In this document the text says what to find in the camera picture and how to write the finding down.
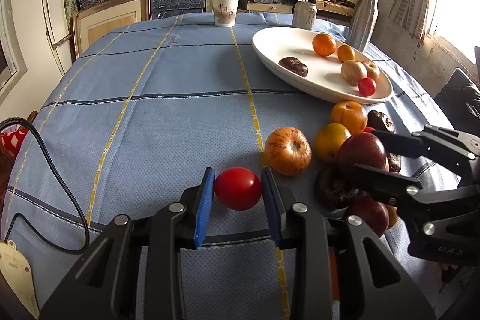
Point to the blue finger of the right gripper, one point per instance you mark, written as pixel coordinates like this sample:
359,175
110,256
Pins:
406,146
382,186

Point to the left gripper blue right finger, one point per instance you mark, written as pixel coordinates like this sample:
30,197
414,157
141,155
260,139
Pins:
274,208

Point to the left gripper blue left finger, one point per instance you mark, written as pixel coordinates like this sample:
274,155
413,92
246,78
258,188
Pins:
202,207

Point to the dark mangosteen hidden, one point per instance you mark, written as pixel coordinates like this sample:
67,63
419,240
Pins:
394,162

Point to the dark red plum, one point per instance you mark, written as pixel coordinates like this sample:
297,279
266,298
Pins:
375,214
365,149

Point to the red cherry tomato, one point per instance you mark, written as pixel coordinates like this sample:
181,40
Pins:
238,188
367,87

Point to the dark brown mangosteen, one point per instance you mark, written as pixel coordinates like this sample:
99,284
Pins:
295,65
380,121

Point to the yellow-orange persimmon fruit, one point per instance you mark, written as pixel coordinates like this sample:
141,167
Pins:
329,140

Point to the small tan longan fruit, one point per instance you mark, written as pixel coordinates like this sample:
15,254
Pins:
393,217

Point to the large orange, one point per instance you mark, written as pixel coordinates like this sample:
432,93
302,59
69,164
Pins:
323,44
351,115

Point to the pale striped small apple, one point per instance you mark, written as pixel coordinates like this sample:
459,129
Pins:
373,71

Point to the brown kiwi-like fruit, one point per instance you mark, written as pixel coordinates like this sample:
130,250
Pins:
353,71

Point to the small orange tomato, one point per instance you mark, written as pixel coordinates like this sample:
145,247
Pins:
345,53

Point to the black jacket on chair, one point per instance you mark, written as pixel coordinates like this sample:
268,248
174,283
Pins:
459,101

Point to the large white oval plate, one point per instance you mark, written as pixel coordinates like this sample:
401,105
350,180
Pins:
324,79

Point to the silver metal bottle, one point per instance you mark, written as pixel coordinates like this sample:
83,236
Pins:
363,23

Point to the white beverage can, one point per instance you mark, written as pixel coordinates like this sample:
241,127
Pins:
304,16

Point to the white paper cup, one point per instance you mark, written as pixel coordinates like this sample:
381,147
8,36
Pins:
225,12

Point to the brown plush toy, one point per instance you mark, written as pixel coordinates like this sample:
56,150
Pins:
11,140

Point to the wooden framed panel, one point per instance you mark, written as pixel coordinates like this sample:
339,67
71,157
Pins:
91,24

